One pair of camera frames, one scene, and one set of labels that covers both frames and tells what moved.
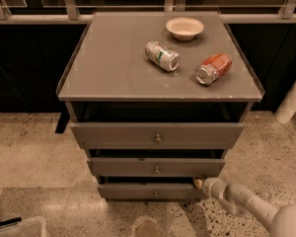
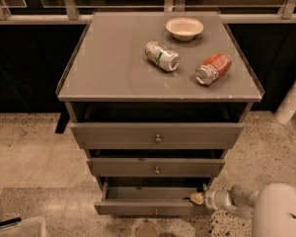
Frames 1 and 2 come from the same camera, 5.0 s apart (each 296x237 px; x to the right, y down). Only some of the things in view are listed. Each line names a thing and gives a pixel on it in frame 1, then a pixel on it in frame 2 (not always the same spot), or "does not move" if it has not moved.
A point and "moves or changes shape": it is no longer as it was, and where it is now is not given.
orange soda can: (213, 68) does not move
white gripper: (211, 186) -> (211, 198)
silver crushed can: (158, 53) does not move
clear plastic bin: (35, 226) does not move
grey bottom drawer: (151, 192) moves or changes shape
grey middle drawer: (156, 166) does not move
